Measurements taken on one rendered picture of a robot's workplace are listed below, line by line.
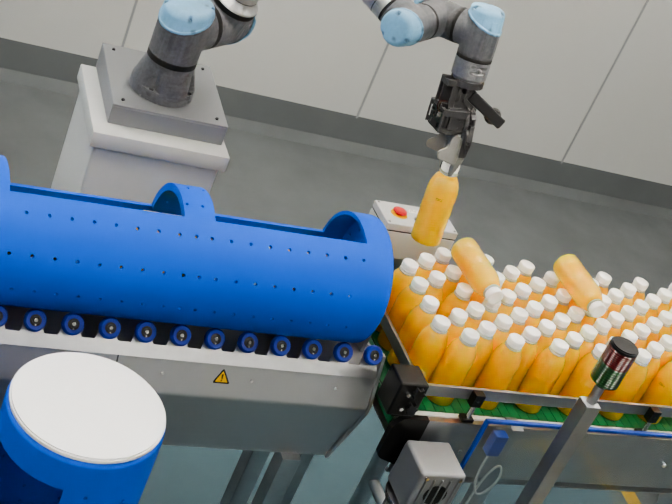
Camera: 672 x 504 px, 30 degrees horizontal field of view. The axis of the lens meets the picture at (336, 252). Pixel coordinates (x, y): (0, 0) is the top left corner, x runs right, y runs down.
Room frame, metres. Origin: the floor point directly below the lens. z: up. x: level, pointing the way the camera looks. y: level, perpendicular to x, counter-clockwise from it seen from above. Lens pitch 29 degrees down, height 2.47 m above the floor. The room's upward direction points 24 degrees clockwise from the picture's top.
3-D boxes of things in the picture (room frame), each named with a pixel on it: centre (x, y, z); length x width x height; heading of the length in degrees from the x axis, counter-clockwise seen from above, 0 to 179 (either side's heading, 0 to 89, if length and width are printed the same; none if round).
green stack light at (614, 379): (2.30, -0.63, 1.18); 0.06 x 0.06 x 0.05
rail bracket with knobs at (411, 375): (2.26, -0.25, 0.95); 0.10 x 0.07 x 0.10; 30
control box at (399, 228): (2.77, -0.15, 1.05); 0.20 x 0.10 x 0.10; 120
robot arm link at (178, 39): (2.62, 0.52, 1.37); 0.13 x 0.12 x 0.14; 157
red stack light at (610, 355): (2.30, -0.63, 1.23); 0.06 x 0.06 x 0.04
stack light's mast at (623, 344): (2.30, -0.63, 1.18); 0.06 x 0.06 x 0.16
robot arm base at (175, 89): (2.62, 0.52, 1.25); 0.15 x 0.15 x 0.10
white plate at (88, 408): (1.70, 0.28, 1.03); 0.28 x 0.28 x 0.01
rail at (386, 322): (2.45, -0.18, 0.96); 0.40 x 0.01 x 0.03; 30
